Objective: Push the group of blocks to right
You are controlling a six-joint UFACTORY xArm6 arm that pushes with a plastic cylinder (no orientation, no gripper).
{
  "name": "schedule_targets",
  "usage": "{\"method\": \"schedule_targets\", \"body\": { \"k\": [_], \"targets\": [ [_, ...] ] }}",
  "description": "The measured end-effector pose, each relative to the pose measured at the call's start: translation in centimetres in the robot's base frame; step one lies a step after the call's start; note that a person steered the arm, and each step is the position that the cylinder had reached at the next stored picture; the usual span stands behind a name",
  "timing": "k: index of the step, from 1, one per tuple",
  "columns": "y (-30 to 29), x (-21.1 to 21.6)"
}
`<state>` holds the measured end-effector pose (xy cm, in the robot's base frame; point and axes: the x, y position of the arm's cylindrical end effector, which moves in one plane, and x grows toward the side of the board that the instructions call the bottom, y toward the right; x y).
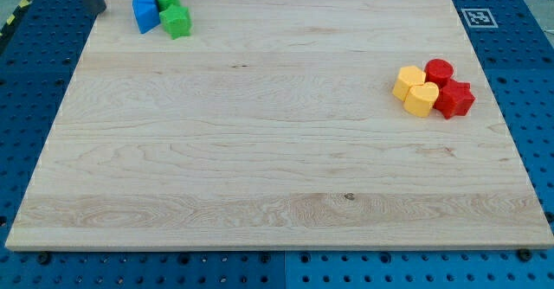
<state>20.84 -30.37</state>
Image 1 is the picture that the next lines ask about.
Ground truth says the yellow heart block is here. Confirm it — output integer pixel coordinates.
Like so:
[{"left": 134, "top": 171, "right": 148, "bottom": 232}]
[{"left": 403, "top": 82, "right": 440, "bottom": 118}]

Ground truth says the red cylinder block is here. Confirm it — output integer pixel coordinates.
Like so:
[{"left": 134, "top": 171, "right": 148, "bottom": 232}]
[{"left": 424, "top": 59, "right": 454, "bottom": 88}]

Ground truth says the yellow hexagon block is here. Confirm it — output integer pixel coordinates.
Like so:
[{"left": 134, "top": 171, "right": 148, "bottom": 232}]
[{"left": 392, "top": 66, "right": 426, "bottom": 101}]

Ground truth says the black bolt front left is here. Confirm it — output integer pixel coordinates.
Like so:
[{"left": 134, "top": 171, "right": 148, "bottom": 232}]
[{"left": 36, "top": 252, "right": 52, "bottom": 266}]

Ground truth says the light wooden board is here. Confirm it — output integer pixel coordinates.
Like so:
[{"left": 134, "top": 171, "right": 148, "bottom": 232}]
[{"left": 6, "top": 0, "right": 553, "bottom": 252}]

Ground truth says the blue pentagon block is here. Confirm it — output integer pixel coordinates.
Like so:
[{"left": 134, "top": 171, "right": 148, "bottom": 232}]
[{"left": 132, "top": 2, "right": 160, "bottom": 34}]

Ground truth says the green star block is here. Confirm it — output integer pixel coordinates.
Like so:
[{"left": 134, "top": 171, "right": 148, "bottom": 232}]
[{"left": 159, "top": 4, "right": 192, "bottom": 39}]

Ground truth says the red star block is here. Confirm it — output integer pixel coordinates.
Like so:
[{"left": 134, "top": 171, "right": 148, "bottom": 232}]
[{"left": 434, "top": 79, "right": 475, "bottom": 119}]

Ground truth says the white fiducial marker tag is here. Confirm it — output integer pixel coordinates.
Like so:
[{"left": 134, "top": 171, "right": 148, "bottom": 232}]
[{"left": 461, "top": 8, "right": 498, "bottom": 29}]

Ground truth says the black bolt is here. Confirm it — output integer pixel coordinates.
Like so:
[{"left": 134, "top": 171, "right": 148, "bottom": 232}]
[
  {"left": 517, "top": 248, "right": 533, "bottom": 262},
  {"left": 36, "top": 252, "right": 52, "bottom": 266}
]

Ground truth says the black bolt front right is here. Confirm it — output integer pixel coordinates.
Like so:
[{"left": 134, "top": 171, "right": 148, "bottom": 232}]
[{"left": 517, "top": 248, "right": 533, "bottom": 262}]

